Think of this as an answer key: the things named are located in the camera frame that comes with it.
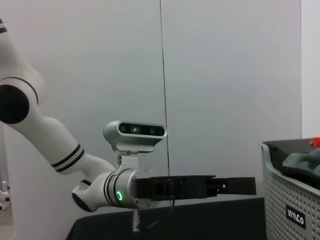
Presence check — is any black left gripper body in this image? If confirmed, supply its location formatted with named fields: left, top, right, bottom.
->
left=133, top=174, right=217, bottom=202

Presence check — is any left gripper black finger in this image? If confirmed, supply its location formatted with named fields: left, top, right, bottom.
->
left=207, top=179, right=257, bottom=197
left=214, top=176, right=256, bottom=181

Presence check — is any grey towel with yellow back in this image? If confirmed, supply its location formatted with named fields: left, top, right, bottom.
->
left=282, top=148, right=320, bottom=176

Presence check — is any grey perforated storage box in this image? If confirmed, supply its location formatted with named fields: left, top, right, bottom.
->
left=257, top=136, right=320, bottom=240

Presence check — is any orange object behind box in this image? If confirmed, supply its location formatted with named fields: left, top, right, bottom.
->
left=307, top=136, right=320, bottom=149

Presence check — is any left gripper cable with plug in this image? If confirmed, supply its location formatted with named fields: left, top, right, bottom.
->
left=131, top=198, right=176, bottom=232

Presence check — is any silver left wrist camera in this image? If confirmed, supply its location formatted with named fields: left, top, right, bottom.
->
left=103, top=120, right=168, bottom=173

